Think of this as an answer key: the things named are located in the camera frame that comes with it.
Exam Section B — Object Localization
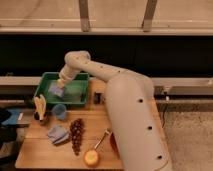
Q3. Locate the metal spoon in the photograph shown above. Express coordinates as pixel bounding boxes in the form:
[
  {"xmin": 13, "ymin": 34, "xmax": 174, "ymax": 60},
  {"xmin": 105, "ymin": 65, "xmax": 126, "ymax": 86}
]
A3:
[{"xmin": 94, "ymin": 129, "xmax": 111, "ymax": 150}]

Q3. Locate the dark grape bunch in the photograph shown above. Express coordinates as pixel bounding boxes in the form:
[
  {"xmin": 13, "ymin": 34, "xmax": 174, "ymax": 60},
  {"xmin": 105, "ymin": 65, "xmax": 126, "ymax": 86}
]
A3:
[{"xmin": 70, "ymin": 118, "xmax": 84, "ymax": 156}]

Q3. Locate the blue object at left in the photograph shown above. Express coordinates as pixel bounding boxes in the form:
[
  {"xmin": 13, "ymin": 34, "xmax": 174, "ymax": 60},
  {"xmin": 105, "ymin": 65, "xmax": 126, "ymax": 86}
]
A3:
[{"xmin": 2, "ymin": 108, "xmax": 23, "ymax": 126}]

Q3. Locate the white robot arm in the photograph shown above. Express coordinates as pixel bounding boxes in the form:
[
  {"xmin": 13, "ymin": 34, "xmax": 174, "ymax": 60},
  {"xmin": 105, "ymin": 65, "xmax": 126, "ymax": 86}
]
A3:
[{"xmin": 58, "ymin": 51, "xmax": 173, "ymax": 171}]

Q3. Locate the green plastic tray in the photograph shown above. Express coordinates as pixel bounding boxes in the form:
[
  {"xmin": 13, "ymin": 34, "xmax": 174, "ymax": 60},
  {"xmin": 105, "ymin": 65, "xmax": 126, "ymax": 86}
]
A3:
[{"xmin": 34, "ymin": 72, "xmax": 89, "ymax": 107}]

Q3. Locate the banana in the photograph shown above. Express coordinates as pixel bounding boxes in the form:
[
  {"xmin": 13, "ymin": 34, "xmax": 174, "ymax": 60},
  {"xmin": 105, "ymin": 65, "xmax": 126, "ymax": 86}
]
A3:
[{"xmin": 34, "ymin": 94, "xmax": 46, "ymax": 122}]

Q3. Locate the yellow apple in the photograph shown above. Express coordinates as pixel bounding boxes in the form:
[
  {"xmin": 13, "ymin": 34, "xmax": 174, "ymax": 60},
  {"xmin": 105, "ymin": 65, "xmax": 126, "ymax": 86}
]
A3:
[{"xmin": 84, "ymin": 149, "xmax": 100, "ymax": 167}]

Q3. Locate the blue folded cloth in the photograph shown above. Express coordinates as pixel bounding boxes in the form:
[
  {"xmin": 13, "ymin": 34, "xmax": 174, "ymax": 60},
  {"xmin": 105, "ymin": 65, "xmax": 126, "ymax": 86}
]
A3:
[{"xmin": 47, "ymin": 125, "xmax": 69, "ymax": 145}]

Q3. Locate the red bowl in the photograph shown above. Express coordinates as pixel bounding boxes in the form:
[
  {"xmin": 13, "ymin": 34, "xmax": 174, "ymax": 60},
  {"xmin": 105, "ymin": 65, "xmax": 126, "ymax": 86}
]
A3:
[{"xmin": 110, "ymin": 133, "xmax": 120, "ymax": 158}]

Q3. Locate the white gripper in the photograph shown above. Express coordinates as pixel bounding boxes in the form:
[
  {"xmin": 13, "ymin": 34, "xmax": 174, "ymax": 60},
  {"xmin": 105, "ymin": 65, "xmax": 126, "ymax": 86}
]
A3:
[{"xmin": 56, "ymin": 65, "xmax": 79, "ymax": 88}]

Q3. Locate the small blue cup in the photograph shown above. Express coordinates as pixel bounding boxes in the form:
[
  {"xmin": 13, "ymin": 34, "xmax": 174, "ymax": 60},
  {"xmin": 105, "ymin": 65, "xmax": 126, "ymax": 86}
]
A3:
[{"xmin": 52, "ymin": 104, "xmax": 67, "ymax": 120}]

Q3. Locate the blue grey sponge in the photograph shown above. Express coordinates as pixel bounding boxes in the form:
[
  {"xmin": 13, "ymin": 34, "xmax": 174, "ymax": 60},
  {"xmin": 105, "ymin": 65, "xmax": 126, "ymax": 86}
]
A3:
[{"xmin": 48, "ymin": 83, "xmax": 64, "ymax": 98}]

